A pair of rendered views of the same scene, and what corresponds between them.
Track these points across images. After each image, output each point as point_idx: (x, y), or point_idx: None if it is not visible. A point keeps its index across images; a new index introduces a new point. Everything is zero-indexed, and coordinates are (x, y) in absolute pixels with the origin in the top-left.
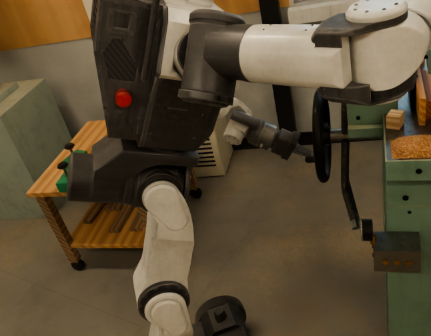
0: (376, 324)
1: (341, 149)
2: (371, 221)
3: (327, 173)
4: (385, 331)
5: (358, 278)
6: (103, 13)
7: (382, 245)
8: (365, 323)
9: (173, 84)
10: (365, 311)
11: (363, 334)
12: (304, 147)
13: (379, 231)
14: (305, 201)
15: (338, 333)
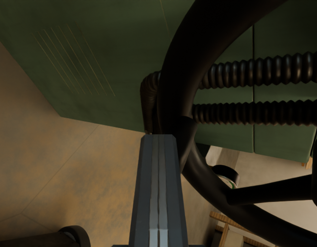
0: (24, 90)
1: (294, 123)
2: (239, 178)
3: (207, 164)
4: (37, 91)
5: None
6: None
7: (212, 164)
8: (13, 97)
9: None
10: (0, 83)
11: (22, 110)
12: (177, 175)
13: (208, 152)
14: None
15: None
